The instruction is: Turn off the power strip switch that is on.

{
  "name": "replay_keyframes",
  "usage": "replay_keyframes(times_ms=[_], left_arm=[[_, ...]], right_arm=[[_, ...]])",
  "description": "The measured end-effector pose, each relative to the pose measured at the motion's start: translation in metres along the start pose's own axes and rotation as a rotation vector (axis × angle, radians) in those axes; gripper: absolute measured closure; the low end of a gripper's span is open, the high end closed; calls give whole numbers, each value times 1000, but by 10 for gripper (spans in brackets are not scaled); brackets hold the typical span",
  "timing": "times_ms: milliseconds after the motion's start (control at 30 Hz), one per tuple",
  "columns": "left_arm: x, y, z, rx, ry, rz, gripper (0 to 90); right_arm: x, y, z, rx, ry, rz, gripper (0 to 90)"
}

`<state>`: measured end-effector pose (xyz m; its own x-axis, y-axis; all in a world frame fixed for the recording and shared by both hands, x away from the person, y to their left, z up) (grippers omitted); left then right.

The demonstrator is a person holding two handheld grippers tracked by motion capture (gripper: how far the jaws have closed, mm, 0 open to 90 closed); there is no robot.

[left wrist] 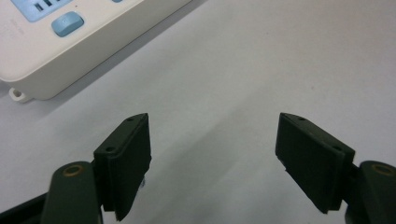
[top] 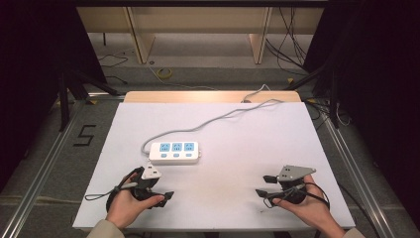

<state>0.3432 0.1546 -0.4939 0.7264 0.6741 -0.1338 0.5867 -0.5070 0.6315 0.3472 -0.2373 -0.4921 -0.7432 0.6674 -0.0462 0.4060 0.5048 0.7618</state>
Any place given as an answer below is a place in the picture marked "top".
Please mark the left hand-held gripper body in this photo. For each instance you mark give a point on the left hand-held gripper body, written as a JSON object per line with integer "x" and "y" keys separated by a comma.
{"x": 151, "y": 173}

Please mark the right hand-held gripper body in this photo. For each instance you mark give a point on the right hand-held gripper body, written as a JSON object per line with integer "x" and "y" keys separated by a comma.
{"x": 294, "y": 173}

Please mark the person's left hand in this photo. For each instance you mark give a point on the person's left hand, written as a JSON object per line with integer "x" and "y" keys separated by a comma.
{"x": 127, "y": 206}

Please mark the person's right hand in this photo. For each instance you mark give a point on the person's right hand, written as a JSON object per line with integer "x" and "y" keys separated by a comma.
{"x": 310, "y": 211}

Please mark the white power strip blue sockets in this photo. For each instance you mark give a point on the white power strip blue sockets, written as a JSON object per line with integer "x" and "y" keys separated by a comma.
{"x": 174, "y": 158}

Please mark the white table cover sheet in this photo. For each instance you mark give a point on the white table cover sheet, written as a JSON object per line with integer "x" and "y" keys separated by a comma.
{"x": 231, "y": 172}

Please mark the black metal stand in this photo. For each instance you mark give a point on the black metal stand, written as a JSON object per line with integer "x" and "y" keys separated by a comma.
{"x": 332, "y": 95}
{"x": 76, "y": 89}

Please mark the wooden table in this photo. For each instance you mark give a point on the wooden table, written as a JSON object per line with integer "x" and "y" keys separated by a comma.
{"x": 198, "y": 96}

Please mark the yellow tape roll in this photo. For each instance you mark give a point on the yellow tape roll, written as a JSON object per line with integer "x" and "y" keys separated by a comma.
{"x": 164, "y": 73}

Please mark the dark curtain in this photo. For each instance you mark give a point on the dark curtain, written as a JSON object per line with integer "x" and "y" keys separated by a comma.
{"x": 29, "y": 66}
{"x": 379, "y": 82}

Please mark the light wooden bench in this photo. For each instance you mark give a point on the light wooden bench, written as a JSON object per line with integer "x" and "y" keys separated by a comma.
{"x": 198, "y": 20}

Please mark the metal floor rail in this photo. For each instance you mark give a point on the metal floor rail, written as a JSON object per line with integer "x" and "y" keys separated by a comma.
{"x": 43, "y": 172}
{"x": 360, "y": 178}

